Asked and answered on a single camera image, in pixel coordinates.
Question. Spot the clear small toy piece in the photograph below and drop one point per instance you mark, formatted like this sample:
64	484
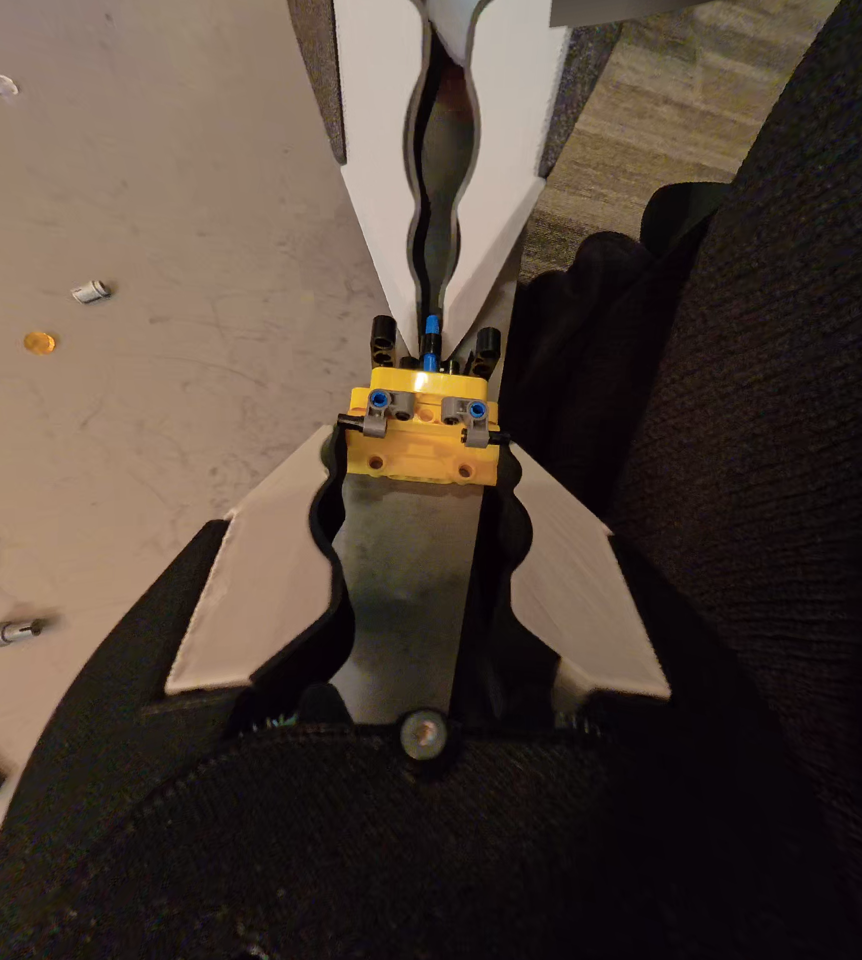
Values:
5	86

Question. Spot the yellow toy brick assembly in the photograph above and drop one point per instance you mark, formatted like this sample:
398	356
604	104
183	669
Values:
416	450

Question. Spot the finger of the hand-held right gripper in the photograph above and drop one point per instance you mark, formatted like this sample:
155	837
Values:
513	150
374	112

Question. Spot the orange round toy stud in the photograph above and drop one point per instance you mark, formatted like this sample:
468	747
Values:
39	343

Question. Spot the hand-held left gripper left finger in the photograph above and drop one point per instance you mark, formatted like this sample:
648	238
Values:
266	585

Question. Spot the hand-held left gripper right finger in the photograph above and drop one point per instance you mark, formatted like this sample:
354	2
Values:
581	600

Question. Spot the grey toy pin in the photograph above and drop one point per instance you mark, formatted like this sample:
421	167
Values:
91	292

